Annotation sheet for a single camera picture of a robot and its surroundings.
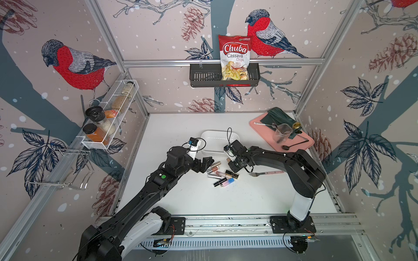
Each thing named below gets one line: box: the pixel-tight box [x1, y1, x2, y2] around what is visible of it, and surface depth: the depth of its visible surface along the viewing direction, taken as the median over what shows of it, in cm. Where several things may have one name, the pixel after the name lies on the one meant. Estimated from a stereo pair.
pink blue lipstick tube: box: [222, 177, 235, 188], surface depth 87 cm
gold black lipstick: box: [224, 169, 240, 180], surface depth 90 cm
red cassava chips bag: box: [218, 34, 252, 81], surface depth 85 cm
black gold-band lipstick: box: [213, 177, 228, 188], surface depth 87 cm
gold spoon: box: [292, 121, 301, 129], surface depth 100 cm
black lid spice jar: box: [84, 105, 116, 136], surface depth 65 cm
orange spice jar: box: [82, 122, 107, 142], surface depth 63 cm
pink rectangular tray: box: [249, 113, 315, 153], surface depth 106 cm
